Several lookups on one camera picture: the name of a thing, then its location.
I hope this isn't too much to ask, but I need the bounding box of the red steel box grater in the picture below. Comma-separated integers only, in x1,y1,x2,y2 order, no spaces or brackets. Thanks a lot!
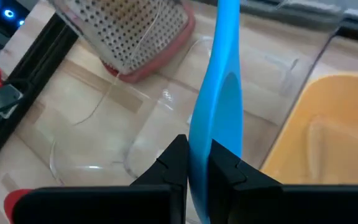
47,0,196,84

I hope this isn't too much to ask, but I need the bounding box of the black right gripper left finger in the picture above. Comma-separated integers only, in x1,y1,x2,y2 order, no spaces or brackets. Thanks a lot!
12,134,190,224

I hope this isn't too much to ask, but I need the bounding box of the blue silicone spoon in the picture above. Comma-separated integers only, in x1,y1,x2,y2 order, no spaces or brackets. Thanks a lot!
187,0,245,224

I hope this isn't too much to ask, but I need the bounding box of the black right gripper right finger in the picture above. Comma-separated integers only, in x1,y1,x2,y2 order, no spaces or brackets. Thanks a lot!
208,139,358,224

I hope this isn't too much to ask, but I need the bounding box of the orange plastic bin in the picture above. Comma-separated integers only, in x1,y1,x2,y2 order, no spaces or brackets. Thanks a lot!
259,72,358,187

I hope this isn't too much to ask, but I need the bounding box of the clear plastic bin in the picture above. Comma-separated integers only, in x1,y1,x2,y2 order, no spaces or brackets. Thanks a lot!
48,0,346,187

